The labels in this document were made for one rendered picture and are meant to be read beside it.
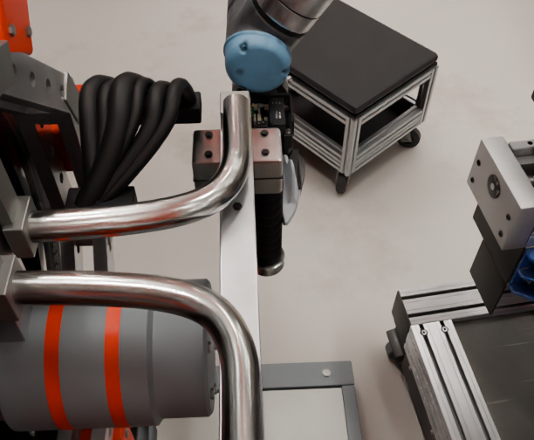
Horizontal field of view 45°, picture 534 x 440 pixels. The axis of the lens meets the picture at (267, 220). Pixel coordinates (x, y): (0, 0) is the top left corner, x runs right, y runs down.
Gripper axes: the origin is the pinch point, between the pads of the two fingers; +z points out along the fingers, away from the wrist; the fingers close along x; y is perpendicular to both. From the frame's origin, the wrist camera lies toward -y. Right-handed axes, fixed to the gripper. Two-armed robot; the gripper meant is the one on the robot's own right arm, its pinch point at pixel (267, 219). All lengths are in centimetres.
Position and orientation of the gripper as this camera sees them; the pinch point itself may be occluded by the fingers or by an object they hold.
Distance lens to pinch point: 73.1
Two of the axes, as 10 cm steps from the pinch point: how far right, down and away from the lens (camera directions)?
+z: 0.4, 7.7, -6.4
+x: 10.0, -0.3, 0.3
